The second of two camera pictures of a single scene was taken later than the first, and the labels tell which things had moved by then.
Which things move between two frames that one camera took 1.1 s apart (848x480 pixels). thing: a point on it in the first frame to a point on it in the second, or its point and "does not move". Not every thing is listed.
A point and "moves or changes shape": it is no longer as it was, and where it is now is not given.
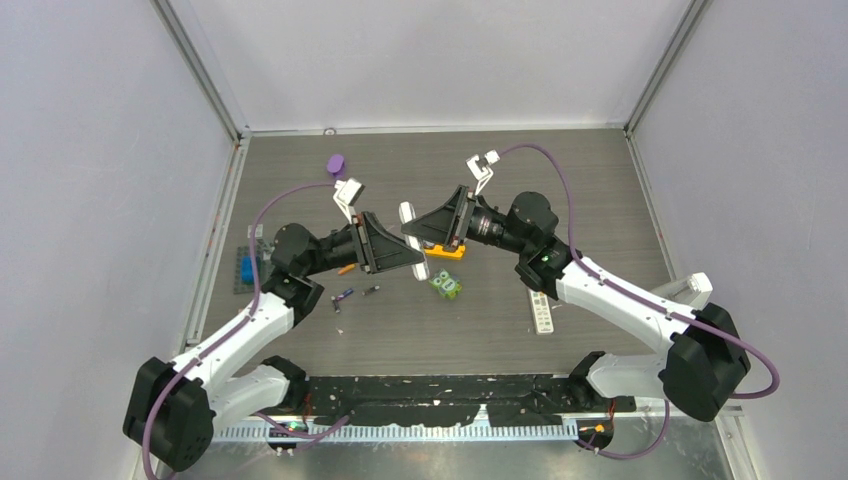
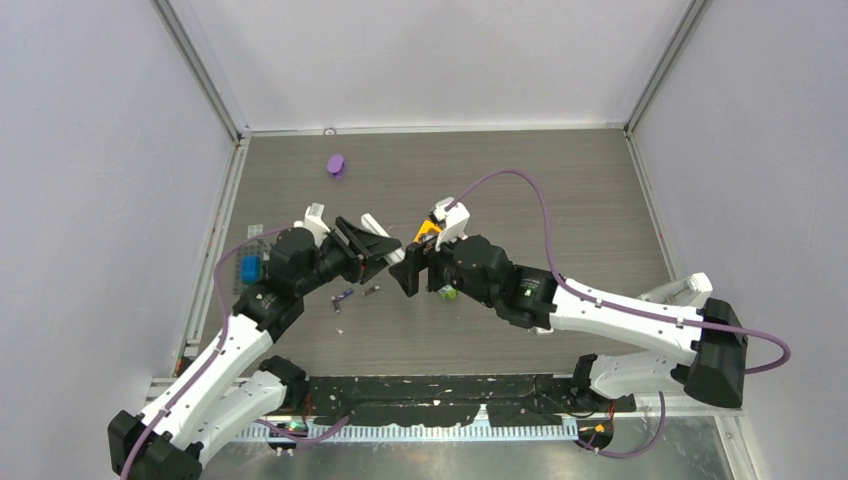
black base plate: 508,399 does not move
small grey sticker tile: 258,231 does not move
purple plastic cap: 336,165 does not move
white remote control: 407,214 moves or changes shape
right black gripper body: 456,232 to 441,266
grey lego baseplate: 264,251 does not move
